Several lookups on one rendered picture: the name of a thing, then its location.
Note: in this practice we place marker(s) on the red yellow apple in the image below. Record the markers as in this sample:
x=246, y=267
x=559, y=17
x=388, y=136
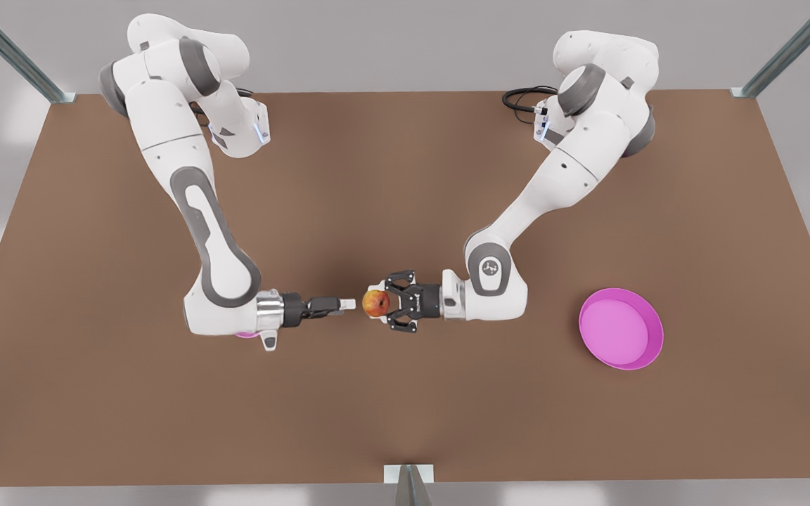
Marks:
x=375, y=303

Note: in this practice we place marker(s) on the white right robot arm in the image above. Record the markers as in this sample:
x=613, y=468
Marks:
x=166, y=119

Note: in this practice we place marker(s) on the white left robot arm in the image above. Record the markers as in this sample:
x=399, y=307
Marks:
x=567, y=176

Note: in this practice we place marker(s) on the pink bowl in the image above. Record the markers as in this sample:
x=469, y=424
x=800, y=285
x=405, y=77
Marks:
x=248, y=334

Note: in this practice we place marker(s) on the pink plate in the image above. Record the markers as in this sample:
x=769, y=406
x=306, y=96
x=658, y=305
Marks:
x=619, y=330

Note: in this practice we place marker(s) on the silver frame post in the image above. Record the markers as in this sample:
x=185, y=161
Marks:
x=8, y=50
x=792, y=46
x=410, y=485

